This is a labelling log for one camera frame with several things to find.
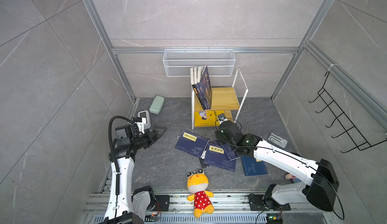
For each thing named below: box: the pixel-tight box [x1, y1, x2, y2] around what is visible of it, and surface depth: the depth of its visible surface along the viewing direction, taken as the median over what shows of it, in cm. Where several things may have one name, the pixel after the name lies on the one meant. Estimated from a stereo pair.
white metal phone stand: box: [268, 132, 288, 149], surface depth 97 cm
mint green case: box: [149, 95, 165, 115], surface depth 116 cm
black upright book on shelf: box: [190, 67, 206, 110], surface depth 78 cm
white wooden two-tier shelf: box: [191, 68, 249, 130], surface depth 94 cm
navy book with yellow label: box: [174, 130, 210, 158], surface depth 95 cm
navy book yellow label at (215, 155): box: [203, 143, 236, 173], surface depth 89 cm
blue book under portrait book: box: [241, 154, 269, 177], surface depth 85 cm
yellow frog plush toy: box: [186, 168, 215, 218], surface depth 73 cm
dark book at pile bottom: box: [198, 157, 210, 168], surface depth 87 cm
